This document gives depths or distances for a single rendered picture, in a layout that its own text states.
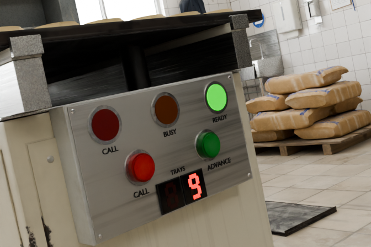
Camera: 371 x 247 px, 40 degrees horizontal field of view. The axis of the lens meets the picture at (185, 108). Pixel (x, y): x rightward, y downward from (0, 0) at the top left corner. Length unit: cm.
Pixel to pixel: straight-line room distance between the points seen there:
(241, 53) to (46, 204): 31
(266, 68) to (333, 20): 86
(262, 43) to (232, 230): 536
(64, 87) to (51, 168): 51
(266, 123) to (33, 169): 424
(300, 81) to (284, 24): 109
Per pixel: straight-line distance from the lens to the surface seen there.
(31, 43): 49
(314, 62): 558
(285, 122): 457
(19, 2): 141
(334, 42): 540
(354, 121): 468
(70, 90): 100
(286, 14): 560
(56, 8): 138
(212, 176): 61
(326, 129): 446
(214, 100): 61
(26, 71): 49
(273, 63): 571
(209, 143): 59
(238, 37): 66
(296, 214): 287
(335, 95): 451
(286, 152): 467
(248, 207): 70
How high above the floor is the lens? 84
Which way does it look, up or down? 3 degrees down
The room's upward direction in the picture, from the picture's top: 12 degrees counter-clockwise
